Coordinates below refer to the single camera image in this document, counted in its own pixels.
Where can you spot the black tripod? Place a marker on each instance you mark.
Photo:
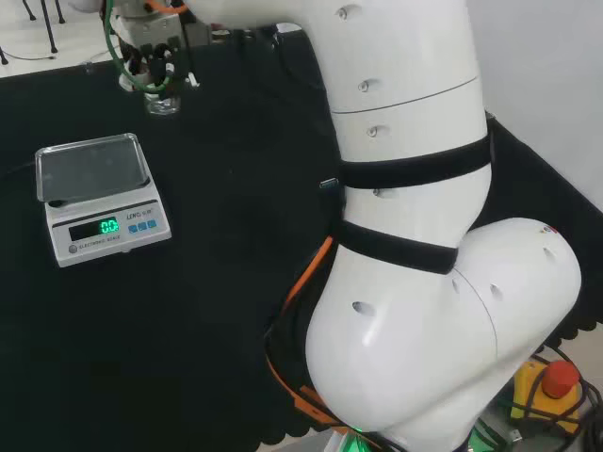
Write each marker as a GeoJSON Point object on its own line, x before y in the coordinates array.
{"type": "Point", "coordinates": [49, 23]}

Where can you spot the white electronic balance steel pan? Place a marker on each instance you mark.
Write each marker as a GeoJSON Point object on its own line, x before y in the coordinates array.
{"type": "Point", "coordinates": [101, 202]}

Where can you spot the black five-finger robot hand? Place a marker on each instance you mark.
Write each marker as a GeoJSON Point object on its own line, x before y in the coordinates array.
{"type": "Point", "coordinates": [153, 33]}

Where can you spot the yellow stop button red cap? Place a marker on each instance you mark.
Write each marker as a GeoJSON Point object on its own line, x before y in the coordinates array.
{"type": "Point", "coordinates": [549, 395]}

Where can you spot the black bench cloth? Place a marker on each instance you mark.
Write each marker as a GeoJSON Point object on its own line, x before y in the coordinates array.
{"type": "Point", "coordinates": [212, 235]}

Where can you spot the clear glass beaker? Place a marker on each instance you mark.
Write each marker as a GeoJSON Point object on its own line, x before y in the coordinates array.
{"type": "Point", "coordinates": [162, 102]}

